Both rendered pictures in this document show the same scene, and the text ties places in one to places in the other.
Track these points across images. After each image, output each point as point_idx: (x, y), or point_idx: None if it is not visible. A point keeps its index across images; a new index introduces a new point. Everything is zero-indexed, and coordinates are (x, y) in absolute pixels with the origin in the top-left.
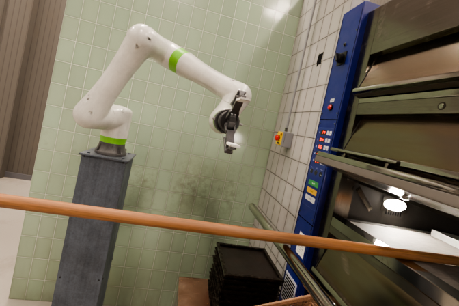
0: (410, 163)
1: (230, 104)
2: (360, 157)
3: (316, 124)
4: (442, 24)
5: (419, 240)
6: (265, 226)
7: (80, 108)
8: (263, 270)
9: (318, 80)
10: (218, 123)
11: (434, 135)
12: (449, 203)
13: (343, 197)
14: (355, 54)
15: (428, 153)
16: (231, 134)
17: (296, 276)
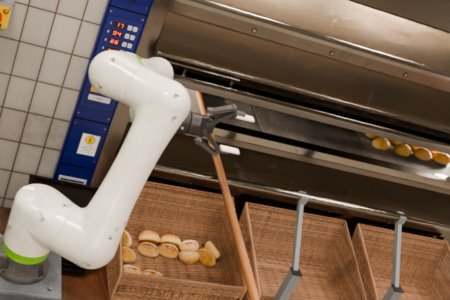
0: (236, 73)
1: (208, 112)
2: (189, 64)
3: (88, 2)
4: None
5: None
6: (186, 173)
7: (117, 247)
8: (77, 195)
9: None
10: (195, 133)
11: (243, 47)
12: (280, 110)
13: None
14: None
15: (242, 61)
16: (212, 138)
17: (84, 173)
